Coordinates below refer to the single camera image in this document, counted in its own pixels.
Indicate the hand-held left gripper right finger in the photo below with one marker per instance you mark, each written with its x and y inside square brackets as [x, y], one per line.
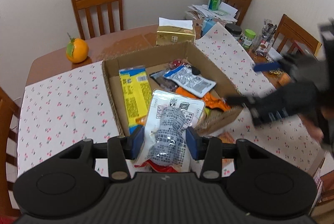
[191, 144]

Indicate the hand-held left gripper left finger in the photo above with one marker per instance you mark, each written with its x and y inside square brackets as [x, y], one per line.
[137, 143]

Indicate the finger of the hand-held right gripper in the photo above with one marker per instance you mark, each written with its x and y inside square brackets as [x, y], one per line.
[234, 100]
[266, 66]

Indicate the plain orange packet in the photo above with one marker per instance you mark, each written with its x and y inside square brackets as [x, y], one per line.
[214, 102]

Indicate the orange white snack bag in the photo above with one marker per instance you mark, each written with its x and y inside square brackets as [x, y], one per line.
[142, 121]

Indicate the white grey snack packet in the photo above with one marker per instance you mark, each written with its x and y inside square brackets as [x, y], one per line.
[169, 130]

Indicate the yellow green bread packet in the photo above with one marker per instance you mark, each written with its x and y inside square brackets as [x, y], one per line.
[207, 114]

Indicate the blue white printed packet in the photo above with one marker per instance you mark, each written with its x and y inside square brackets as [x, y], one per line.
[188, 77]

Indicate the small dark red packet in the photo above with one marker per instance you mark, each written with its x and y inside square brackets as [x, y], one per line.
[177, 62]

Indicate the brown cardboard box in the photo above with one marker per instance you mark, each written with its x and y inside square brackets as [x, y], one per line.
[146, 57]

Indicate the person's right hand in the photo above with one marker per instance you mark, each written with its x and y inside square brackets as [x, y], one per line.
[317, 132]

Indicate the gold ornament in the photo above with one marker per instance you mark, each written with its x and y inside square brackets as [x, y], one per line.
[274, 72]

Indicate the orange labelled packet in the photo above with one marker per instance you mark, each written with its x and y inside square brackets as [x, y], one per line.
[284, 80]

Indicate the glass jar with sticks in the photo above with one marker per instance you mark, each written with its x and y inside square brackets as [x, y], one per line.
[263, 45]

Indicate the green lid jar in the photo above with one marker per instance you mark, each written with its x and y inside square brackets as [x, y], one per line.
[248, 38]

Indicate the small orange packet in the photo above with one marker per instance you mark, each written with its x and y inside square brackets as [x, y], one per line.
[227, 138]

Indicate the red flat box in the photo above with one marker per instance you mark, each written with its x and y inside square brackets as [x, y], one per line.
[305, 47]

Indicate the dark lid glass jar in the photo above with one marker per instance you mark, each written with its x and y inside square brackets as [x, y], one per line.
[233, 31]

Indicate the yellow snack packet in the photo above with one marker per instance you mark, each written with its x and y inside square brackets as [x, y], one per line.
[134, 93]

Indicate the silver dark snack packet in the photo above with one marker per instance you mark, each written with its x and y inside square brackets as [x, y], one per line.
[161, 81]

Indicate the pile of papers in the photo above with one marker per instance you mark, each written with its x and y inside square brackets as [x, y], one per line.
[221, 14]

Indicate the light blue box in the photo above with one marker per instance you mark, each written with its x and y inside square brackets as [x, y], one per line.
[208, 27]

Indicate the cherry print tablecloth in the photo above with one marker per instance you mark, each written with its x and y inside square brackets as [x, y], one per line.
[65, 109]

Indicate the gold tissue box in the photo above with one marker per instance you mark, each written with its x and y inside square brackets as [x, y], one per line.
[177, 36]

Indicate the orange fruit with leaves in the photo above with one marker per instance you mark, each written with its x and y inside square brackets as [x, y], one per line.
[78, 50]

